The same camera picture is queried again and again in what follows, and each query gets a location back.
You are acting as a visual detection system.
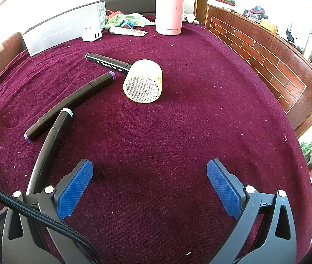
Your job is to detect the grey cap black marker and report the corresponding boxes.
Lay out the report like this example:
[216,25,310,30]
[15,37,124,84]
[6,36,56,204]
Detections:
[25,108,73,196]

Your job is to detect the pink insulated bottle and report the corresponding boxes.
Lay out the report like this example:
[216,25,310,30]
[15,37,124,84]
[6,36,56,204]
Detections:
[155,0,184,35]

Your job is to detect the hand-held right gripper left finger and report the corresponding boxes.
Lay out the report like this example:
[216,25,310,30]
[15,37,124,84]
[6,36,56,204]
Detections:
[2,159,94,264]

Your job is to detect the pale yellow round jar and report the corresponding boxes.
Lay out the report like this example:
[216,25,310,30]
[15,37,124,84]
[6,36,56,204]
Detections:
[123,59,163,103]

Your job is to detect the white cream tube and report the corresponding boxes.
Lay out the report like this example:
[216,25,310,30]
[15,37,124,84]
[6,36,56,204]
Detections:
[109,27,148,37]

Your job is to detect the red headphones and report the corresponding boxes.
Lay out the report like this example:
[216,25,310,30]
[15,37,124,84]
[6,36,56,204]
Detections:
[244,5,269,20]

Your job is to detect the long grey cardboard box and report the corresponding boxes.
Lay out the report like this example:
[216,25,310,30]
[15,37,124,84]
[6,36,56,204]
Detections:
[22,1,107,57]

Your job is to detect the wooden brick pattern cabinet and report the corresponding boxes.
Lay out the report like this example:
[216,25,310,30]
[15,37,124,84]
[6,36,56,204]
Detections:
[194,0,312,138]

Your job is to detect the red bag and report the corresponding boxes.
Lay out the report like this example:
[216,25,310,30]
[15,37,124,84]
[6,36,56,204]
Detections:
[106,9,125,20]

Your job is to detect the white cloth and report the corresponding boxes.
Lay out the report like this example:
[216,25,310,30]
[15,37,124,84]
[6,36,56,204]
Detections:
[183,11,200,25]

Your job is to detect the white plug charger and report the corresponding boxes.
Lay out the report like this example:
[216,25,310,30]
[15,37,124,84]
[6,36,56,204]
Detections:
[82,29,103,42]

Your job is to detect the small brown box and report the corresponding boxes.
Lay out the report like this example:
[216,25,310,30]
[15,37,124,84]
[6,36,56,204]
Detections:
[260,19,279,33]

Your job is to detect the black sofa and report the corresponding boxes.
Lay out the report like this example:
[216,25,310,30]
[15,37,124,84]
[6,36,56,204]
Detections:
[21,0,156,42]

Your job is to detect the purple cap black marker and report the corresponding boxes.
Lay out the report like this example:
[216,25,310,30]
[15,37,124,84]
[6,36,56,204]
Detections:
[24,71,116,143]

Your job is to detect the maroon tablecloth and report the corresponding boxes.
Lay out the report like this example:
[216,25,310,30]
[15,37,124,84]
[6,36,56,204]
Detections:
[0,22,312,264]

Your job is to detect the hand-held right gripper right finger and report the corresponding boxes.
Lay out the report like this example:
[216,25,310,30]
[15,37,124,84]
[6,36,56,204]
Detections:
[207,159,296,264]

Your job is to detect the green cloth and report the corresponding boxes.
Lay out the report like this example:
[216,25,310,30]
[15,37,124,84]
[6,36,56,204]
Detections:
[104,13,156,29]

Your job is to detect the black braided cable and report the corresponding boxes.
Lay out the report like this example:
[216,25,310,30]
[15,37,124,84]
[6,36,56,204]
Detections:
[0,176,101,264]

